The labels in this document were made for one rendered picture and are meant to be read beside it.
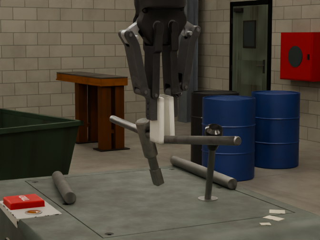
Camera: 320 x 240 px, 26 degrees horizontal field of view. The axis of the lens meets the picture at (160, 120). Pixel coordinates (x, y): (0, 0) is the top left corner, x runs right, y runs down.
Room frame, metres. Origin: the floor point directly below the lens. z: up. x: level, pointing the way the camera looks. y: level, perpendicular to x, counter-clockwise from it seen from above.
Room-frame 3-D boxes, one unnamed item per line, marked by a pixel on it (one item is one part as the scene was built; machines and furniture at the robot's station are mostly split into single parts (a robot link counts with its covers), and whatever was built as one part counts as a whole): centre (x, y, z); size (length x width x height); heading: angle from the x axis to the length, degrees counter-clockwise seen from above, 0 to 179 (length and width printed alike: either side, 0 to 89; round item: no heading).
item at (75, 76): (10.00, 1.01, 0.50); 1.61 x 0.44 x 1.00; 30
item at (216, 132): (1.16, -0.09, 1.38); 0.04 x 0.03 x 0.05; 26
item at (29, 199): (1.19, 0.24, 1.26); 0.06 x 0.06 x 0.02; 26
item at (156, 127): (1.02, 0.00, 1.43); 0.03 x 0.01 x 0.07; 32
